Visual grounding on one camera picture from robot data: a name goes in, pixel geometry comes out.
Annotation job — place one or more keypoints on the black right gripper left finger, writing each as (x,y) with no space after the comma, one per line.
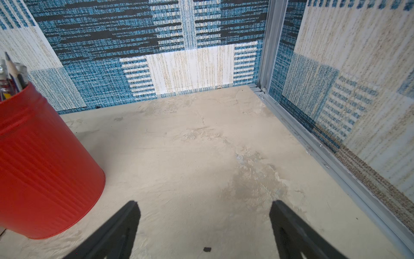
(114,239)

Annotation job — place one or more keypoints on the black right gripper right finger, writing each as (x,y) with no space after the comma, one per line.
(295,239)

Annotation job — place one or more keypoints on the pencils in red cup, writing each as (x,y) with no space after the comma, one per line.
(14,77)

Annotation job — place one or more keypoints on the red pencil cup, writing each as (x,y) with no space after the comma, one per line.
(49,181)

